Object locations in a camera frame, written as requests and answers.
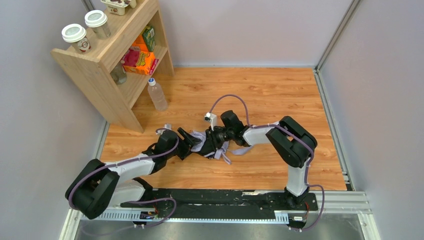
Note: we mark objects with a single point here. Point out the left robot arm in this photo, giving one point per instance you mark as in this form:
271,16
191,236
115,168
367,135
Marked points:
101,185

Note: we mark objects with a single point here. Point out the glass jar on shelf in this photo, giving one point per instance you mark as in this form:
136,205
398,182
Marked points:
119,74

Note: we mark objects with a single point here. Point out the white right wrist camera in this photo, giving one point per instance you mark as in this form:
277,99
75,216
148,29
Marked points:
211,119

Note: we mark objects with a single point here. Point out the clear plastic water bottle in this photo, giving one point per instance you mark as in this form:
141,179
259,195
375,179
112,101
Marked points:
157,95

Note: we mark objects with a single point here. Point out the orange snack box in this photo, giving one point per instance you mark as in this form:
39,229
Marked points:
139,62

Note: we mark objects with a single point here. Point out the green drink carton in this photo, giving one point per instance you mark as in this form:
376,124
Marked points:
145,40

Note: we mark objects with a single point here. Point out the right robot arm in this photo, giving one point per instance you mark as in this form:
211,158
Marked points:
294,144

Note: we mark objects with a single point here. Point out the rear white-lidded paper cup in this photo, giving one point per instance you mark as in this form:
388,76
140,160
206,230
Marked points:
97,20

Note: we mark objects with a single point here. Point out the white-lidded paper cup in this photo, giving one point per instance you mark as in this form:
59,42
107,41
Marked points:
97,20
76,35

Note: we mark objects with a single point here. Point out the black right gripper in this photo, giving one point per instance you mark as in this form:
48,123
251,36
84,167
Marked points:
210,143

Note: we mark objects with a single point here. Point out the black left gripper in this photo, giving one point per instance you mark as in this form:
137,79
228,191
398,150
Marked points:
185,149

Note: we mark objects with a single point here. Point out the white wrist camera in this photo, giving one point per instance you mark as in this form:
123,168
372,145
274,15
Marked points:
162,129
211,119

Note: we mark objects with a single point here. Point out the wooden shelf unit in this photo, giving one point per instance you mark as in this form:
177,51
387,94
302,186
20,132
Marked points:
90,71

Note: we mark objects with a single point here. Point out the front white-lidded paper cup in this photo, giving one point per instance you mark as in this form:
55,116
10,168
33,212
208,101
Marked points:
76,35

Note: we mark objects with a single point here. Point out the yogurt cup pack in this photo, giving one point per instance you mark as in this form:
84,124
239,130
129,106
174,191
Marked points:
119,7

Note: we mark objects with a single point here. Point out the lavender folding umbrella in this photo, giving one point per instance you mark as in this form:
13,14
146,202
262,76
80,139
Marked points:
225,148

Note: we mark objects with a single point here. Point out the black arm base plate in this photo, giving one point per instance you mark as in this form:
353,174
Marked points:
226,204

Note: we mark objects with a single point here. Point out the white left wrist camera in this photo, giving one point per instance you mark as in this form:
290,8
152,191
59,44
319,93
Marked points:
162,129

